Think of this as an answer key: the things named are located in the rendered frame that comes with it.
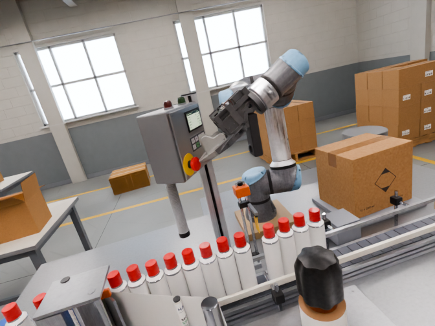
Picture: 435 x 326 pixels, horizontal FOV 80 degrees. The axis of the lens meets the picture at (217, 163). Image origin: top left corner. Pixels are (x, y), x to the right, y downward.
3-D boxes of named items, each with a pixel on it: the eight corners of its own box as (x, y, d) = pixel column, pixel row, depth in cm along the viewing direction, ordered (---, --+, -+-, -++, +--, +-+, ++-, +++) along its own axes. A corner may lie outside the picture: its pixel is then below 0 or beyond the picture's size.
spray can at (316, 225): (315, 271, 83) (309, 215, 77) (309, 260, 88) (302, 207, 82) (331, 267, 84) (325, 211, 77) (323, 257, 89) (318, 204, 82)
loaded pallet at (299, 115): (320, 155, 428) (315, 101, 401) (273, 168, 417) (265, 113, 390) (287, 141, 541) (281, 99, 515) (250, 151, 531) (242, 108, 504)
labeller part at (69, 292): (33, 321, 53) (31, 317, 53) (54, 283, 64) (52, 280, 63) (101, 299, 55) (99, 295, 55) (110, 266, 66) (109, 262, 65)
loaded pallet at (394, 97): (395, 152, 374) (395, 70, 340) (354, 142, 453) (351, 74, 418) (463, 132, 391) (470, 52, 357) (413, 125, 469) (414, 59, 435)
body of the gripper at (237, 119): (206, 117, 68) (239, 85, 68) (227, 140, 71) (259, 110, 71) (211, 120, 61) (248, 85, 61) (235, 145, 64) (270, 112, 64)
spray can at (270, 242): (274, 288, 80) (264, 232, 74) (266, 278, 85) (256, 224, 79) (289, 282, 81) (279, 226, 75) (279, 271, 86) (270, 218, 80)
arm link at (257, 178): (245, 193, 130) (239, 167, 126) (272, 188, 128) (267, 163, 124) (245, 204, 118) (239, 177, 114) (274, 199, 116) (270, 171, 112)
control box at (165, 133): (155, 184, 71) (134, 116, 66) (185, 162, 86) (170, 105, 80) (187, 183, 67) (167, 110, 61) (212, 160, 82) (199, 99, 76)
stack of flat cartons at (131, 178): (113, 195, 454) (107, 179, 444) (117, 185, 503) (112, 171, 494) (150, 185, 465) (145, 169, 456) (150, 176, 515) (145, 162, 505)
